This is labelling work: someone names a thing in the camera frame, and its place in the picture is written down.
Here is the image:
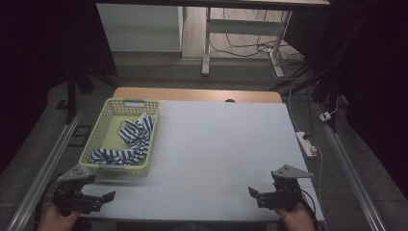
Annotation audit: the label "metal floor rail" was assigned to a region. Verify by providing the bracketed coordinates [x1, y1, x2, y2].
[5, 105, 85, 231]
[316, 102, 388, 231]

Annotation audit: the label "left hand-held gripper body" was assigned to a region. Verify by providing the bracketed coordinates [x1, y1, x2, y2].
[52, 165, 108, 217]

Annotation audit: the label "white metal desk frame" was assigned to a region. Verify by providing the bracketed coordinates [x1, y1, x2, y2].
[201, 6, 293, 79]

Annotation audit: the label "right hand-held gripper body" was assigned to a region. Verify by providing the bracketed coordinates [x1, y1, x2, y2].
[256, 164, 315, 214]

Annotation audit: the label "white power strip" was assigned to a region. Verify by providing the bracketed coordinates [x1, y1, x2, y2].
[294, 131, 319, 159]

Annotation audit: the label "wooden table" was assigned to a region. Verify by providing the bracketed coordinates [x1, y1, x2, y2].
[113, 87, 283, 104]

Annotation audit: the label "person's left hand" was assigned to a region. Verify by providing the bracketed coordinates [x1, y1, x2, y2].
[37, 203, 82, 231]

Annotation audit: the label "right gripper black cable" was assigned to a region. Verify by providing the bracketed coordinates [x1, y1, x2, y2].
[299, 188, 319, 229]

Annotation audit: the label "blue white striped cloth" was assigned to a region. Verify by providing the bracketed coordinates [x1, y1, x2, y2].
[89, 115, 156, 167]

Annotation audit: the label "white cabinet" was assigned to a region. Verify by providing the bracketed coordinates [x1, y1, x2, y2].
[95, 3, 185, 53]

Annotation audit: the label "person's right hand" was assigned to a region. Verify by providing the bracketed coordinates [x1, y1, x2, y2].
[273, 193, 316, 231]

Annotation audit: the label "white table cover sheet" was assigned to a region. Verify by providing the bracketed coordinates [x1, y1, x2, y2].
[78, 99, 325, 223]

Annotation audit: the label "pale yellow plastic basket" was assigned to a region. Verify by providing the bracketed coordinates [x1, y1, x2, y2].
[78, 97, 161, 177]

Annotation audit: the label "black floor cables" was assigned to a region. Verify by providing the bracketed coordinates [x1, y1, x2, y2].
[209, 9, 306, 81]

